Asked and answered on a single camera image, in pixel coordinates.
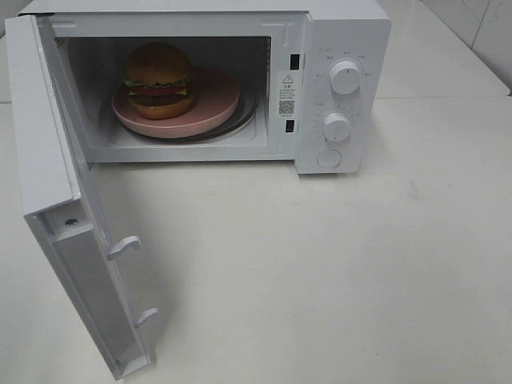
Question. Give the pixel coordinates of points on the round white door button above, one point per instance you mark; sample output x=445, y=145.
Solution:
x=329, y=159

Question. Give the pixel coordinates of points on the lower white timer knob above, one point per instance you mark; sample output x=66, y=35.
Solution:
x=336, y=127

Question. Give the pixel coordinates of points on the pink round plate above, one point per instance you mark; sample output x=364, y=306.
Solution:
x=210, y=84

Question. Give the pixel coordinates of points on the white microwave door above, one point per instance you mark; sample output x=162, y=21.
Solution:
x=60, y=200

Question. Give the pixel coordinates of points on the white warning label sticker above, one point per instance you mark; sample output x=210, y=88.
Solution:
x=286, y=93

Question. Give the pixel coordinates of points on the glass microwave turntable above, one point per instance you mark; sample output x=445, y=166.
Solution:
x=203, y=122

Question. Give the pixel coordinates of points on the upper white power knob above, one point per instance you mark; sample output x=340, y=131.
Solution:
x=345, y=76

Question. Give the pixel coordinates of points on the burger with lettuce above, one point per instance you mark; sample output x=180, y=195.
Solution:
x=157, y=76

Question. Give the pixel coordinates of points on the white microwave oven body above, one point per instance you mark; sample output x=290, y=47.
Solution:
x=308, y=73

